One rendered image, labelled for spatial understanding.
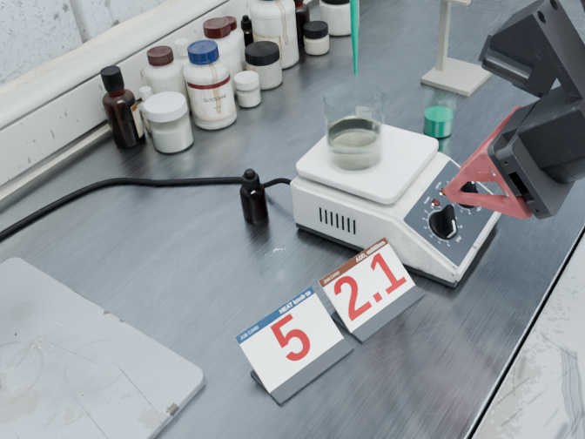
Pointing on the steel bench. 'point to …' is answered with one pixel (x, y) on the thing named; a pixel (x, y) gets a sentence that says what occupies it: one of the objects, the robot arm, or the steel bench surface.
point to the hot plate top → (400, 174)
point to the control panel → (420, 212)
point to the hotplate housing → (379, 222)
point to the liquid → (354, 32)
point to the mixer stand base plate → (81, 366)
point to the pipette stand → (447, 70)
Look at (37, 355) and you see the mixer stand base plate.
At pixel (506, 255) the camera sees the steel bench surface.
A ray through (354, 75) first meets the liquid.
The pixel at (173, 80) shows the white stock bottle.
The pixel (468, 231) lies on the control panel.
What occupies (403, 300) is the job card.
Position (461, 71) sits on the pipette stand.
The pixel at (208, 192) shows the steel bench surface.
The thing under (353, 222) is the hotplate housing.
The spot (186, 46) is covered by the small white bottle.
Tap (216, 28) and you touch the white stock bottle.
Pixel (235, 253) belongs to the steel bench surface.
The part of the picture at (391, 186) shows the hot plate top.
